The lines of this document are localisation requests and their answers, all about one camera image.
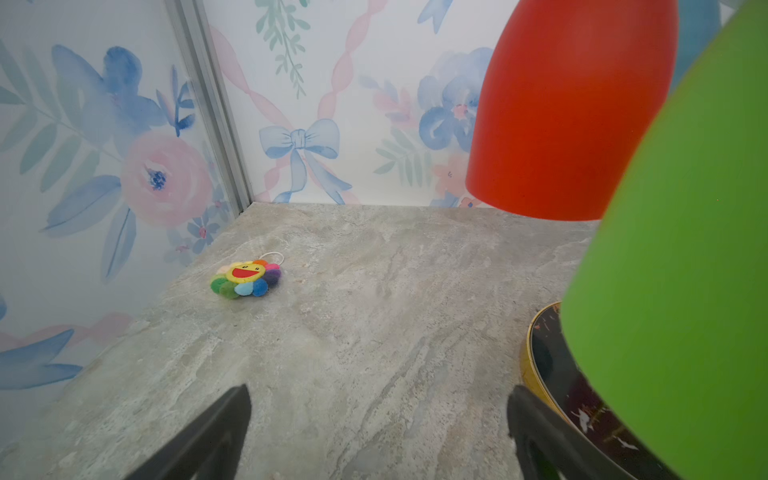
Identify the gold wine glass rack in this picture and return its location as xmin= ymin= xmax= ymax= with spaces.
xmin=521 ymin=302 xmax=678 ymax=479

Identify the green wine glass on rack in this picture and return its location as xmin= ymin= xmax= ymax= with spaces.
xmin=561 ymin=1 xmax=767 ymax=479

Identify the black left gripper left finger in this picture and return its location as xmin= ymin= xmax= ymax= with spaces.
xmin=127 ymin=385 xmax=252 ymax=480

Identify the rainbow flower plush toy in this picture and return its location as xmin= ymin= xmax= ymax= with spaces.
xmin=209 ymin=252 xmax=285 ymax=300

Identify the red wine glass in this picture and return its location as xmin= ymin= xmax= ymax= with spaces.
xmin=466 ymin=0 xmax=678 ymax=221

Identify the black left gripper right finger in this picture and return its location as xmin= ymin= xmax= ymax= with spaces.
xmin=506 ymin=385 xmax=630 ymax=479

